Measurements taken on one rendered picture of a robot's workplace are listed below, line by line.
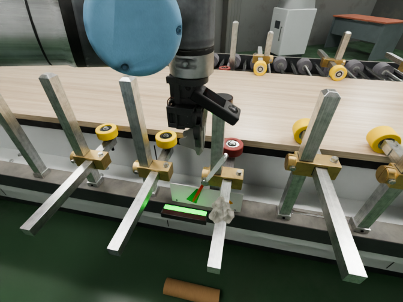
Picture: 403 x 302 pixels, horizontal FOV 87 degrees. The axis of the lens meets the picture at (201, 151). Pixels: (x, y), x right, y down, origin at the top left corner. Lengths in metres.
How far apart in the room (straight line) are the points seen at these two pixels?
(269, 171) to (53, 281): 1.37
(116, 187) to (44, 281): 0.91
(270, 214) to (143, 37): 0.72
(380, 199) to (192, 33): 0.68
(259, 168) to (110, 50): 0.81
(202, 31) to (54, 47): 0.24
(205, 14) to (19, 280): 1.70
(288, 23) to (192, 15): 5.08
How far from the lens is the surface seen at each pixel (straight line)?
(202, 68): 0.42
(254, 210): 0.83
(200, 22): 0.40
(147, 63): 0.23
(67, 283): 1.63
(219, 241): 0.56
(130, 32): 0.23
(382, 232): 0.97
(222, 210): 0.60
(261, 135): 0.84
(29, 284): 1.74
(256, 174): 0.98
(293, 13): 5.47
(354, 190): 1.10
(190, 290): 1.34
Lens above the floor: 1.36
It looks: 39 degrees down
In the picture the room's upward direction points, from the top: straight up
